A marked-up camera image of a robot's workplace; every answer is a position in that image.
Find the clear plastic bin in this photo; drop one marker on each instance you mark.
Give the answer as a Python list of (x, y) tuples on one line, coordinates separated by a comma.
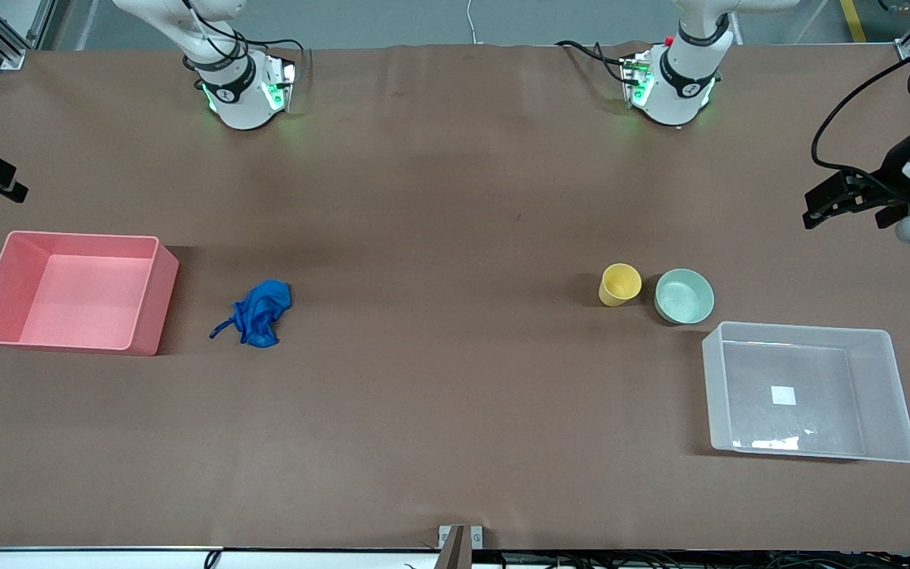
[(874, 371)]

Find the blue glove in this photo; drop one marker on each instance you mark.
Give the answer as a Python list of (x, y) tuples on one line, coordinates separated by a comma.
[(261, 312)]

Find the mint green bowl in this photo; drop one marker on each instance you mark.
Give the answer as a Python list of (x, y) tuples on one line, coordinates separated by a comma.
[(684, 298)]

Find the brown table cover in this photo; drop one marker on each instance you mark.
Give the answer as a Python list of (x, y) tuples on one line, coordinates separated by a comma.
[(455, 237)]

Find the pink plastic box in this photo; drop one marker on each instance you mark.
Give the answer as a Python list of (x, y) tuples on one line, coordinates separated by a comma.
[(76, 296)]

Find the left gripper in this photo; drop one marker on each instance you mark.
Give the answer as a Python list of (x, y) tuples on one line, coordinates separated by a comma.
[(894, 167)]

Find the white table edge rail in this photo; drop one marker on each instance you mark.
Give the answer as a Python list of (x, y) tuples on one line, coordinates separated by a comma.
[(68, 559)]

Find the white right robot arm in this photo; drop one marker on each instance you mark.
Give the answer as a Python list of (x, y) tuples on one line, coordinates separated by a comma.
[(238, 95)]

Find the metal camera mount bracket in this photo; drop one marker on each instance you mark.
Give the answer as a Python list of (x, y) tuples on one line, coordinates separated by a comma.
[(455, 545)]

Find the yellow plastic cup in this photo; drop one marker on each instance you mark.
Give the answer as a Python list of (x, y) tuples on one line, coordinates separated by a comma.
[(619, 284)]

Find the white square sticker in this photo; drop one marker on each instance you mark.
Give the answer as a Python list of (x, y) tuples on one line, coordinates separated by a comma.
[(784, 395)]

